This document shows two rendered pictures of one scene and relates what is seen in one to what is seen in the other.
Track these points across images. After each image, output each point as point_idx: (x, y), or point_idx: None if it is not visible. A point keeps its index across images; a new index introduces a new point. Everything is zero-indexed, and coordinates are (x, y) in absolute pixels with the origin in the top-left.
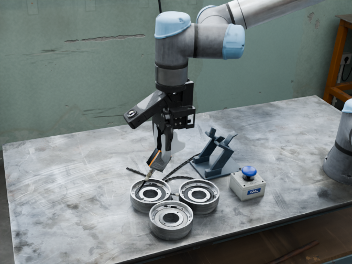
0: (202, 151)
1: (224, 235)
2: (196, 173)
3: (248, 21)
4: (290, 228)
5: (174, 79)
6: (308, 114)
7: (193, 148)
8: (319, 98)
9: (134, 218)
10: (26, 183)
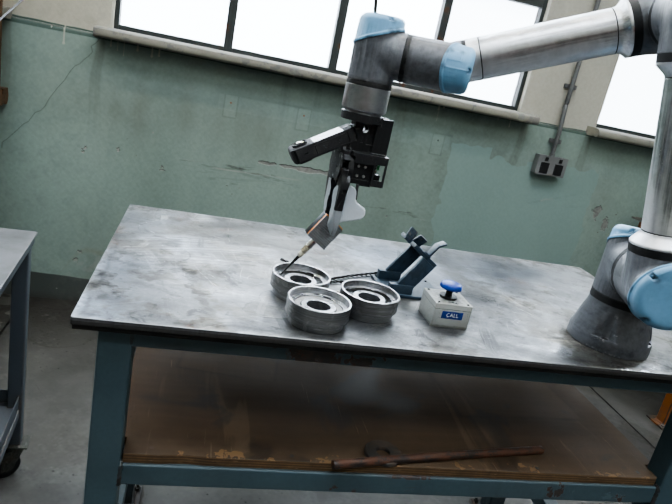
0: (393, 262)
1: (390, 349)
2: None
3: (486, 62)
4: (503, 424)
5: (367, 101)
6: (562, 279)
7: (381, 267)
8: (584, 271)
9: (267, 301)
10: (140, 239)
